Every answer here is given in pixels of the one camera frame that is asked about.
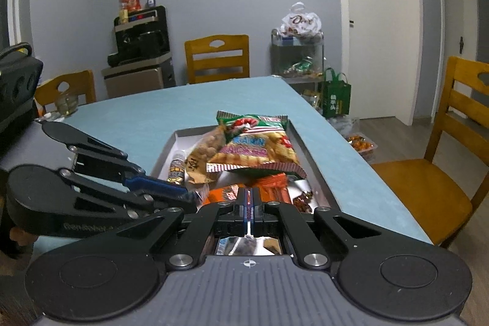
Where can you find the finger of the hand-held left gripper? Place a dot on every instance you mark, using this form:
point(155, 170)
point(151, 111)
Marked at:
point(114, 189)
point(160, 185)

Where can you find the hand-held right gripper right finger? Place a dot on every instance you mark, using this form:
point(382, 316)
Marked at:
point(256, 211)

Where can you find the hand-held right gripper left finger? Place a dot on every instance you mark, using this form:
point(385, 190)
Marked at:
point(241, 211)

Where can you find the dark cartoon candy tube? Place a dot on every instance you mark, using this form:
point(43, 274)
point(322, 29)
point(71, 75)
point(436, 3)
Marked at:
point(177, 169)

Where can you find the red-orange snack bar wrapper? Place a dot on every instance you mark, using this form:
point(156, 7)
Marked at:
point(273, 186)

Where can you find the clear bag of coated peanuts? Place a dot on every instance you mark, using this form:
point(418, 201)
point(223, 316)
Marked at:
point(204, 156)

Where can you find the green prawn cracker bag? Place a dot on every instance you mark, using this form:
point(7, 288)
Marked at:
point(256, 146)

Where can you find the grey cardboard box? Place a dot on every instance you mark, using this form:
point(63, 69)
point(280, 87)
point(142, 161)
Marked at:
point(305, 161)

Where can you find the person's left hand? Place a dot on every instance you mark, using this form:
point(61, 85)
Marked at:
point(22, 236)

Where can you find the glass bowl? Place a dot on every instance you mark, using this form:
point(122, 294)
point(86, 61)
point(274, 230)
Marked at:
point(67, 105)

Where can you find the wooden chair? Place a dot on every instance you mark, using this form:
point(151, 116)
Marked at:
point(82, 89)
point(216, 58)
point(424, 188)

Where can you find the clear snack container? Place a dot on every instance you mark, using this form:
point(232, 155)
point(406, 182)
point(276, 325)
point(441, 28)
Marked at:
point(361, 142)

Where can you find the black coffee machine on cabinet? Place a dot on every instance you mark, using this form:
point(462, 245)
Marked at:
point(141, 55)

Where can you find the yellow jar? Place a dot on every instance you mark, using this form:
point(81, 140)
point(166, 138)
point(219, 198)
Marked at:
point(123, 14)

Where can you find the green tote bag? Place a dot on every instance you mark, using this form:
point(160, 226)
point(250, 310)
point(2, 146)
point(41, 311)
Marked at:
point(336, 97)

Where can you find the glass cart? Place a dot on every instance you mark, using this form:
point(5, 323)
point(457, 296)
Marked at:
point(296, 58)

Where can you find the small grey device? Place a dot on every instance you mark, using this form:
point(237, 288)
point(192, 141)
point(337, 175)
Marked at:
point(151, 1)

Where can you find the white plastic bag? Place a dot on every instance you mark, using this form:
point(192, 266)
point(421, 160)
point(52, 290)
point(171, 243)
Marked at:
point(301, 22)

